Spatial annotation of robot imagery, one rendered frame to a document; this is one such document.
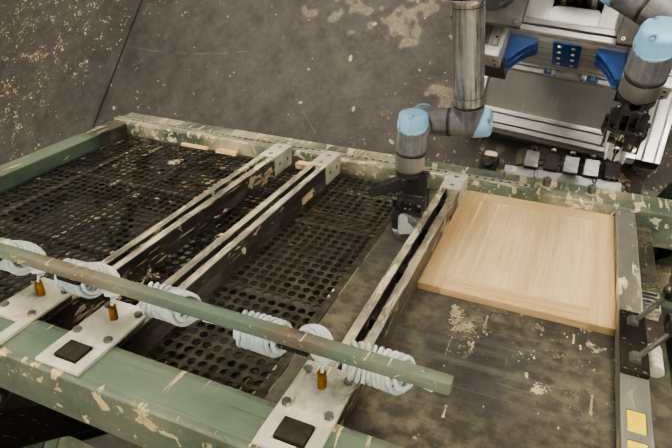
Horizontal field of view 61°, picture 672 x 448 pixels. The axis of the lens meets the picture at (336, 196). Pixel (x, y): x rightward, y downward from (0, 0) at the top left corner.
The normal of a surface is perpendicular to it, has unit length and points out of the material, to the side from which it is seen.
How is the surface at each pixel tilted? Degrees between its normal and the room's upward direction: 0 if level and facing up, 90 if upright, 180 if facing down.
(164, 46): 0
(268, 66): 0
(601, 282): 55
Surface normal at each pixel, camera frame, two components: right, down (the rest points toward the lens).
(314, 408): 0.00, -0.90
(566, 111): -0.32, -0.19
